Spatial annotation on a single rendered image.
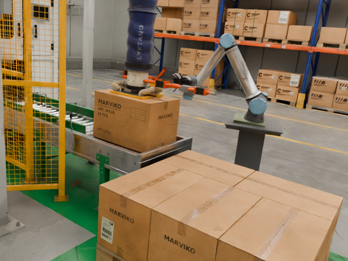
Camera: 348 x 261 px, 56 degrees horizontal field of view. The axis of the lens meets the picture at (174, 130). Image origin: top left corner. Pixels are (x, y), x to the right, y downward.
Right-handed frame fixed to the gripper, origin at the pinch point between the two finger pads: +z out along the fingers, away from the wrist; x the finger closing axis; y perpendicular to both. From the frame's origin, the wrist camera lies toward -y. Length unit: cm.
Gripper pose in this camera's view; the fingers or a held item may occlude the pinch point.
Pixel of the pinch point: (174, 83)
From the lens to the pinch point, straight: 270.4
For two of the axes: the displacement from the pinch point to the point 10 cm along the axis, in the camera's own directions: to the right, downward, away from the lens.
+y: -8.4, -2.1, 5.0
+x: 0.8, -9.6, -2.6
